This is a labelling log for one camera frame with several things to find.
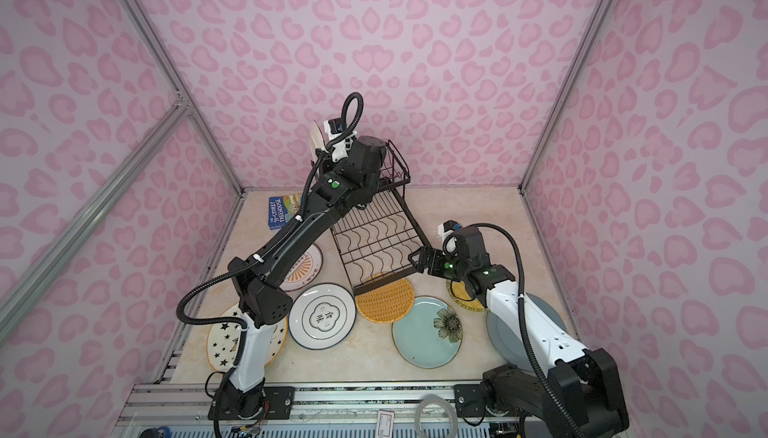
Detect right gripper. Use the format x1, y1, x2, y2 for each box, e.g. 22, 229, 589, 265
407, 246, 471, 282

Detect cream floral plate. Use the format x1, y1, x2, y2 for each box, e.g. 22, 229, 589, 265
309, 122, 329, 166

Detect orange woven bamboo plate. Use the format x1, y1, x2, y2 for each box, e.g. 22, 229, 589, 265
355, 278, 415, 324

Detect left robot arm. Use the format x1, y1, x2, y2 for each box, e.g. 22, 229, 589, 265
209, 136, 387, 422

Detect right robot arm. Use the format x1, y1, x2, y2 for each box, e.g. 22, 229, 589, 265
408, 221, 630, 437

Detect yellow green woven plate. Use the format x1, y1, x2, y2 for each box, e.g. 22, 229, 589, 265
446, 281, 486, 313

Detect blue treehouse book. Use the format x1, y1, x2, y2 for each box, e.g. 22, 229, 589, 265
267, 194, 301, 230

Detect mint green flower plate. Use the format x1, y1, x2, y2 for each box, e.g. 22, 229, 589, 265
392, 296, 463, 369

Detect white plate orange sunburst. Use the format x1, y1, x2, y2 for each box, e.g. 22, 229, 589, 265
280, 244, 324, 292

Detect grey blue plate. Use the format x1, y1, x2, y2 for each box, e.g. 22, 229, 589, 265
486, 294, 566, 373

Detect white plate green rim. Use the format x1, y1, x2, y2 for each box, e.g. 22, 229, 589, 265
288, 283, 357, 350

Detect star pattern cartoon plate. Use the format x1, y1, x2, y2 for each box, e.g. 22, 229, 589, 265
207, 317, 289, 372

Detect black wire dish rack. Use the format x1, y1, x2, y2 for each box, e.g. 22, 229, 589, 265
331, 142, 429, 296

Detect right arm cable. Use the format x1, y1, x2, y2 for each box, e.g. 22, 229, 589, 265
442, 222, 571, 438

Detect white cable coil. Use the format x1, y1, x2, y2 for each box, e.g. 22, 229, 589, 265
415, 395, 460, 438

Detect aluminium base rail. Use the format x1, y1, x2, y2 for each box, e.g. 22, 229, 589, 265
112, 381, 517, 437

